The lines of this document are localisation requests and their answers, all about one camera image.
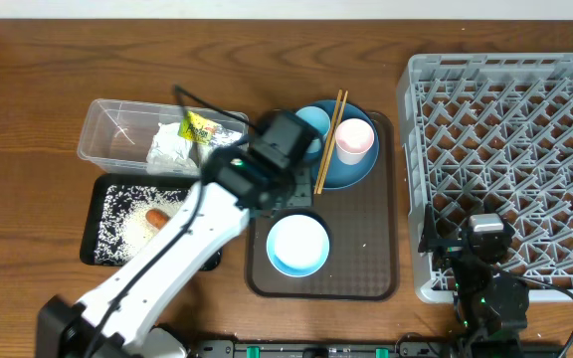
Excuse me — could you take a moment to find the green yellow snack wrapper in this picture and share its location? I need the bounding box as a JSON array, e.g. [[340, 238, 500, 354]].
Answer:
[[178, 111, 243, 147]]

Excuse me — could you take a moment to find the black plastic tray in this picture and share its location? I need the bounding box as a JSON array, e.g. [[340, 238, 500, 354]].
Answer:
[[80, 174, 194, 267]]

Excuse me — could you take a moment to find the brown serving tray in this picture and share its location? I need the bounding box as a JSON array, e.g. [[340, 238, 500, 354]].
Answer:
[[246, 111, 399, 301]]

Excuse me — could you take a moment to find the right wooden chopstick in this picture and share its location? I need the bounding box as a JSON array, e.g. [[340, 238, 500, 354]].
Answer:
[[317, 90, 348, 195]]

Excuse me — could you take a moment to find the light blue rice bowl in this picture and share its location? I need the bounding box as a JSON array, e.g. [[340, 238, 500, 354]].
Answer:
[[266, 214, 330, 278]]

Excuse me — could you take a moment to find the grey dishwasher rack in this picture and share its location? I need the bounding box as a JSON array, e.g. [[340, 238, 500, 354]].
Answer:
[[397, 53, 573, 302]]

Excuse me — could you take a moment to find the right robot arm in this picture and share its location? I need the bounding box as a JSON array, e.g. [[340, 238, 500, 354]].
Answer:
[[418, 204, 529, 357]]

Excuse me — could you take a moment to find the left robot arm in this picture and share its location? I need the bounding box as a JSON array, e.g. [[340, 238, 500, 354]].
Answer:
[[35, 147, 314, 357]]

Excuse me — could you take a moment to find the white rice pile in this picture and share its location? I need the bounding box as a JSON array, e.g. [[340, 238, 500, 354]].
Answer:
[[93, 184, 188, 266]]

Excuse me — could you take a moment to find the orange carrot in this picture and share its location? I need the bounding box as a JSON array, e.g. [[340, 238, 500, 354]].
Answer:
[[145, 209, 169, 230]]

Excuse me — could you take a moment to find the white tissue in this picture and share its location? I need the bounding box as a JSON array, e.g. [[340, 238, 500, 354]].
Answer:
[[146, 122, 207, 174]]

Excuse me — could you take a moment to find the pink cup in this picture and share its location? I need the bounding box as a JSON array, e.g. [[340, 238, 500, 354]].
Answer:
[[335, 118, 375, 165]]

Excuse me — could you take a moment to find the clear plastic bin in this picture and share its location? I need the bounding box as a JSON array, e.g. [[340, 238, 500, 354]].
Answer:
[[78, 98, 201, 177]]

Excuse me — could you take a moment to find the light blue cup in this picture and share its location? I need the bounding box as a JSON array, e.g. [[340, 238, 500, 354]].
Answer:
[[295, 106, 330, 161]]

